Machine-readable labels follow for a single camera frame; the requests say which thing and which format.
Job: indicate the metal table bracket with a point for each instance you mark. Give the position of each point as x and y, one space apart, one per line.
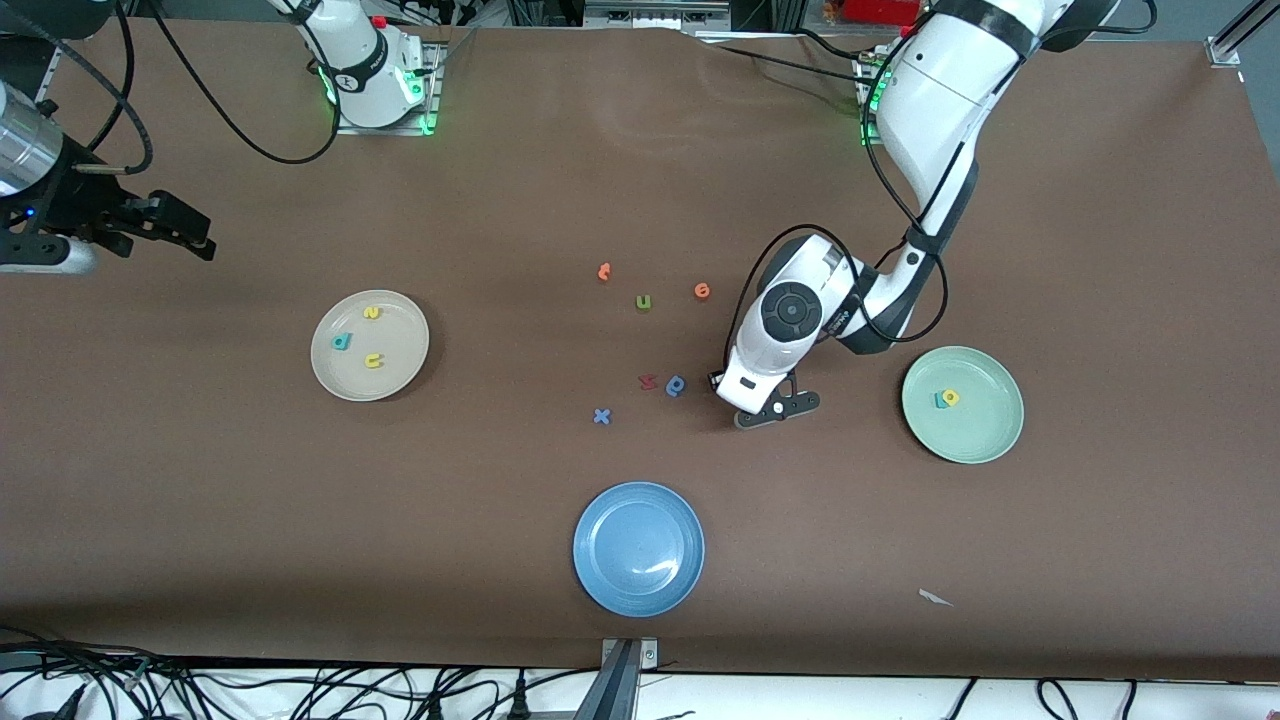
625 680

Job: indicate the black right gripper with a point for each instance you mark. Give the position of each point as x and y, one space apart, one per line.
82 203

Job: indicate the grey metal frame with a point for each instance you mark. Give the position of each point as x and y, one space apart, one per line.
655 12

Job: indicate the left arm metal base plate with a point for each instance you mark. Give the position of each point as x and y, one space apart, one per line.
868 135

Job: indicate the red box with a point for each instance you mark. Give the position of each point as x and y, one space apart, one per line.
880 10

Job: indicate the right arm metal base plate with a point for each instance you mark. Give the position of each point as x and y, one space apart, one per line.
385 128

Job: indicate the beige round plate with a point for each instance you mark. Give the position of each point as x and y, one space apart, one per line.
400 335

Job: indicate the blue foam letter q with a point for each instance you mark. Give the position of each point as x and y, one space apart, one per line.
673 390

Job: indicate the blue round plate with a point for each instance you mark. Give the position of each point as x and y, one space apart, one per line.
638 549

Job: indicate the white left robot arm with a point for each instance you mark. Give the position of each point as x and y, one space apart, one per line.
940 90

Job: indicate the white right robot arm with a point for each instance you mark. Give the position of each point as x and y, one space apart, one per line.
360 60

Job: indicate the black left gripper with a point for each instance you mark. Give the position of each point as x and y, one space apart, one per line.
713 375

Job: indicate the aluminium frame rail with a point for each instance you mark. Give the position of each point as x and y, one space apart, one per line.
47 80
1225 45

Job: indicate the green round plate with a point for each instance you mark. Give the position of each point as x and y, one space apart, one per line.
975 430

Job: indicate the white paper scrap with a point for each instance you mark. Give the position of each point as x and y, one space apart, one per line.
933 597

